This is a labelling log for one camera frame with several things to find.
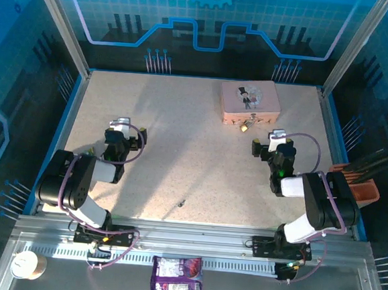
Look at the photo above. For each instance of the pink tin box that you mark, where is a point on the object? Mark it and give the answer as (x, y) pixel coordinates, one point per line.
(249, 99)

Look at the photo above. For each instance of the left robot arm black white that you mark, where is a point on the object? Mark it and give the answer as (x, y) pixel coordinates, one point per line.
(76, 183)

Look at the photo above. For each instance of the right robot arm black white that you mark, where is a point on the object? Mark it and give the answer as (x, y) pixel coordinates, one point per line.
(320, 202)

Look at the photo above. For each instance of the green white snack packet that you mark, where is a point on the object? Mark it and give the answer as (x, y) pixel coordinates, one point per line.
(90, 150)

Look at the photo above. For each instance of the orange knife block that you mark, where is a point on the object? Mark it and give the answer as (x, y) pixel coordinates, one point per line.
(364, 195)

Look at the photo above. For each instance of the purple snack packet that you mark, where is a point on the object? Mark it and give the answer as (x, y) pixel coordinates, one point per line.
(176, 281)

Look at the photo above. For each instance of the white paper cup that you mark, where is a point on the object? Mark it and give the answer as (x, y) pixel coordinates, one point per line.
(26, 265)

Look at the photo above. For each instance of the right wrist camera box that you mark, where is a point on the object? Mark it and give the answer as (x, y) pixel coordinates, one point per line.
(277, 138)

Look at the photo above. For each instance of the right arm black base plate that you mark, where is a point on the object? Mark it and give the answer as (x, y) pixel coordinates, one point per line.
(261, 247)

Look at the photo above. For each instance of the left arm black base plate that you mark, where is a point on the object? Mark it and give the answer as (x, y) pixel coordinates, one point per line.
(123, 236)

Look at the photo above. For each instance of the aluminium frame rail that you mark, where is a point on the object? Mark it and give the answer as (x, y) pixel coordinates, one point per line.
(193, 235)

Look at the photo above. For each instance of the aluminium frame post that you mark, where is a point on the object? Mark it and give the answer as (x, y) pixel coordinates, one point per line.
(60, 23)
(356, 47)

